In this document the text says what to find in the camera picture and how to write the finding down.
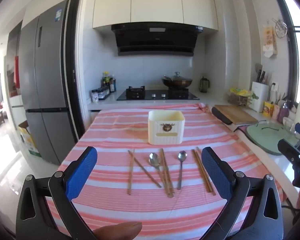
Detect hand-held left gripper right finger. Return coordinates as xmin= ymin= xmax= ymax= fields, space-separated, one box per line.
xmin=201 ymin=147 xmax=284 ymax=240

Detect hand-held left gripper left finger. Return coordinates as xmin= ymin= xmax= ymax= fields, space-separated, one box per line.
xmin=16 ymin=146 xmax=98 ymax=240

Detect steel spoon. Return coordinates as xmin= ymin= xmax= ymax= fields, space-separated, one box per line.
xmin=176 ymin=150 xmax=188 ymax=190
xmin=148 ymin=152 xmax=174 ymax=194

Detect cream utensil holder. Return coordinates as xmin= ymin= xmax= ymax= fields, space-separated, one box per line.
xmin=148 ymin=110 xmax=185 ymax=145

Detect person's left hand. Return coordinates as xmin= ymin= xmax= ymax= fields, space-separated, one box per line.
xmin=93 ymin=222 xmax=143 ymax=240

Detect clear glass cup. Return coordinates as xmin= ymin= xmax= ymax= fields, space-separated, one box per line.
xmin=282 ymin=117 xmax=295 ymax=132

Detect purple soap bottle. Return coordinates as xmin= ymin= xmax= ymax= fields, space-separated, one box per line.
xmin=277 ymin=100 xmax=292 ymax=123

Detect green pot lid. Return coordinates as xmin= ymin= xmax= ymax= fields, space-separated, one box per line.
xmin=246 ymin=124 xmax=299 ymax=155

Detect yellow printed cup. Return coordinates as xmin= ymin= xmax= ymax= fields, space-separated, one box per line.
xmin=263 ymin=101 xmax=274 ymax=117

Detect pink striped tablecloth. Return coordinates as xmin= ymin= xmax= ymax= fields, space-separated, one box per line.
xmin=44 ymin=102 xmax=283 ymax=240

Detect black pink-edged mat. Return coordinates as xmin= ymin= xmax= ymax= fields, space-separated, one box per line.
xmin=234 ymin=126 xmax=255 ymax=140

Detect white knife block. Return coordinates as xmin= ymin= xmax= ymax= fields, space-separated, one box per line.
xmin=251 ymin=81 xmax=269 ymax=113

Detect black oblong pad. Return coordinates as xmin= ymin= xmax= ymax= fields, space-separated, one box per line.
xmin=211 ymin=106 xmax=233 ymax=126

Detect yellow green cardboard box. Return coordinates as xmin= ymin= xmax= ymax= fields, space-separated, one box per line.
xmin=18 ymin=121 xmax=39 ymax=158

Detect wooden cutting board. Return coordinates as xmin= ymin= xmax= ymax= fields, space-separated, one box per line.
xmin=214 ymin=104 xmax=258 ymax=125

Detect yellow plastic bag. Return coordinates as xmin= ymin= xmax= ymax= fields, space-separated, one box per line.
xmin=230 ymin=87 xmax=253 ymax=97

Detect dark glass pitcher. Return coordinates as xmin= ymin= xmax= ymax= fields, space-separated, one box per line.
xmin=199 ymin=76 xmax=210 ymax=93

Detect dark sauce bottle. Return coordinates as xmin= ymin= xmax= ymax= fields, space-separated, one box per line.
xmin=109 ymin=75 xmax=117 ymax=93

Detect dark wok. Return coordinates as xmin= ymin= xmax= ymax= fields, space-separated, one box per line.
xmin=161 ymin=76 xmax=193 ymax=89

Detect grey refrigerator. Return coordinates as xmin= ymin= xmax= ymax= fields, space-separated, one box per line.
xmin=18 ymin=0 xmax=77 ymax=166

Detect glass wok lid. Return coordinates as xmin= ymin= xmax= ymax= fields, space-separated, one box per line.
xmin=165 ymin=72 xmax=189 ymax=82

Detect black gas cooktop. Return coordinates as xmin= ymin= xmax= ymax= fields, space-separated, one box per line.
xmin=116 ymin=86 xmax=200 ymax=101

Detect red hanging cloth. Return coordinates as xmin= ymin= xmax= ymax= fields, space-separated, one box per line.
xmin=14 ymin=56 xmax=20 ymax=88

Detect black range hood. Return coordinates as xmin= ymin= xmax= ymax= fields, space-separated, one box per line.
xmin=111 ymin=22 xmax=204 ymax=57

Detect wire basket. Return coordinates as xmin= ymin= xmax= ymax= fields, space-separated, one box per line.
xmin=227 ymin=91 xmax=253 ymax=107

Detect black window frame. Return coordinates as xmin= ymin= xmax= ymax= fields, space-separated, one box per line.
xmin=272 ymin=0 xmax=300 ymax=105

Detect printed wall pouch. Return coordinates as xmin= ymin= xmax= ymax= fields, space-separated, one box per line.
xmin=262 ymin=26 xmax=278 ymax=58

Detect metal wire rack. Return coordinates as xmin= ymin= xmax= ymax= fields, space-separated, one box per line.
xmin=272 ymin=18 xmax=290 ymax=41

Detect cream wall cabinets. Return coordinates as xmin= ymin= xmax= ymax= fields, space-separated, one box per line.
xmin=92 ymin=0 xmax=219 ymax=32

